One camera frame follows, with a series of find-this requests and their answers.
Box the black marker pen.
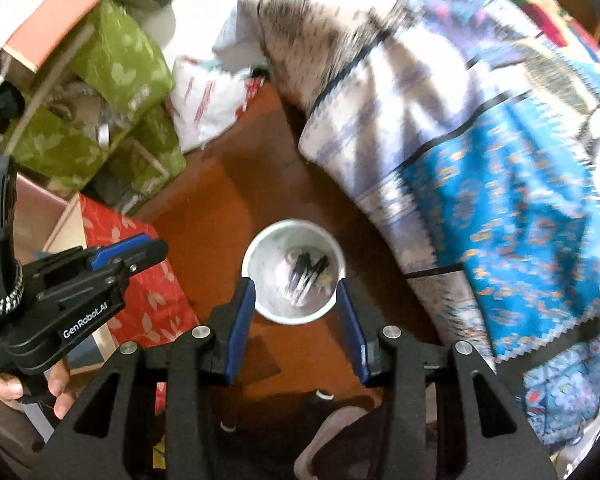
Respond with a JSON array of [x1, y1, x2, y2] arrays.
[[287, 252, 329, 307]]

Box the person's left hand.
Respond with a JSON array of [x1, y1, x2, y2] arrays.
[[0, 359, 78, 419]]

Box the person's dark trouser legs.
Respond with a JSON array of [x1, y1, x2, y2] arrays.
[[206, 390, 386, 479]]

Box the green leaf-pattern storage bag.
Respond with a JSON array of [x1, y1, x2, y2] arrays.
[[0, 0, 186, 214]]

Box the blue patterned bed quilt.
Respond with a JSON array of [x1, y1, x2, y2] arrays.
[[214, 0, 600, 454]]

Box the white plastic shopping bag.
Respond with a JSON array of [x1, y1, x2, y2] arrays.
[[166, 56, 264, 153]]

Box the orange box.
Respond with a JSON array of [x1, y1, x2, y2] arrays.
[[2, 0, 100, 74]]

